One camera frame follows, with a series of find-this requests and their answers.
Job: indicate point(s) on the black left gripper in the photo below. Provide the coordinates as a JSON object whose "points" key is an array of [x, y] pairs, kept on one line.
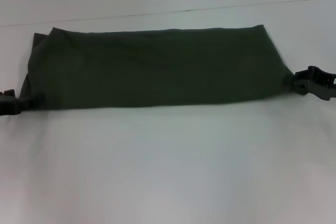
{"points": [[8, 106]]}

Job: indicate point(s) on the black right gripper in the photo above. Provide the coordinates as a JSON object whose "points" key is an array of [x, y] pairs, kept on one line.
{"points": [[321, 82]]}

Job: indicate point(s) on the dark green FREE t-shirt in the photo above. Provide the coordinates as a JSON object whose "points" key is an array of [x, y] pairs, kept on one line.
{"points": [[157, 72]]}

